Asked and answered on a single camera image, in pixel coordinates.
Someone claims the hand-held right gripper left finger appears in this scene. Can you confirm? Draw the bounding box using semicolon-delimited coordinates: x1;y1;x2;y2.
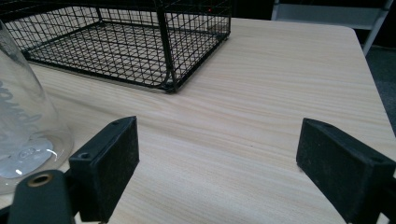
68;115;140;224

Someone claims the black wire mesh basket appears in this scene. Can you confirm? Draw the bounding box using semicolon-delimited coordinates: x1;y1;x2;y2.
0;0;233;93

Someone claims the clear glass bottle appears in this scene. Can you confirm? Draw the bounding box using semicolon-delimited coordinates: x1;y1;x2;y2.
0;19;75;196

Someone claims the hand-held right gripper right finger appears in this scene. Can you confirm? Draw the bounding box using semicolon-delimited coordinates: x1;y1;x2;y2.
295;117;396;224

